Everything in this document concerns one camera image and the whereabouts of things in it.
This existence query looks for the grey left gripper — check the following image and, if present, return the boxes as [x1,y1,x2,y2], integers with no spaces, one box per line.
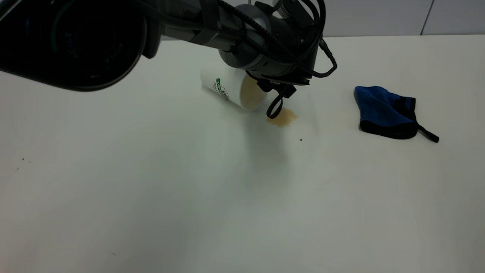
[218,3,322,99]

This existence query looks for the white paper coffee cup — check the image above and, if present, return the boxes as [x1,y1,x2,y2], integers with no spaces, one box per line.
[200,67,268,111]

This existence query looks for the blue black-edged cleaning cloth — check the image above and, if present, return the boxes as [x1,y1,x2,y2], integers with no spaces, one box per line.
[354,86,440,143]

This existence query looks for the brown coffee spill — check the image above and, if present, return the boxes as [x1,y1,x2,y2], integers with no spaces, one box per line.
[266,108,297,127]

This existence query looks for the black looped strap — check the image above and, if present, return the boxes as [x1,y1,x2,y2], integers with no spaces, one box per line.
[266,93,284,119]

